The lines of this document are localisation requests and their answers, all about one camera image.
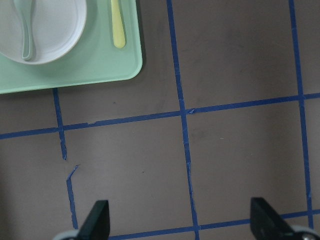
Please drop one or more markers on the yellow plastic fork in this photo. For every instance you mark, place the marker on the yellow plastic fork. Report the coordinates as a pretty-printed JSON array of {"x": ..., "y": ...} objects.
[{"x": 118, "y": 32}]

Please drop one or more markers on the mint green tray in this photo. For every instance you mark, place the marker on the mint green tray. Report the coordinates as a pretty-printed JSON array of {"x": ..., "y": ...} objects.
[{"x": 94, "y": 58}]

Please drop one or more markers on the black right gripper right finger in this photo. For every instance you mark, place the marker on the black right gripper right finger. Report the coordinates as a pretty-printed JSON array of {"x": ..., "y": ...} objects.
[{"x": 266, "y": 223}]

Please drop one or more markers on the pale green spoon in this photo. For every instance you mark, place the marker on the pale green spoon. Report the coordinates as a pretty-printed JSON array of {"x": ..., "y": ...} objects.
[{"x": 24, "y": 10}]

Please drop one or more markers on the white round plate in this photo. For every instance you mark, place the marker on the white round plate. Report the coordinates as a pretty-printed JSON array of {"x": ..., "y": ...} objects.
[{"x": 57, "y": 26}]

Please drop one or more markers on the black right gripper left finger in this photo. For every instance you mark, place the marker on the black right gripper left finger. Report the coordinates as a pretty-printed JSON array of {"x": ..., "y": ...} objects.
[{"x": 97, "y": 224}]

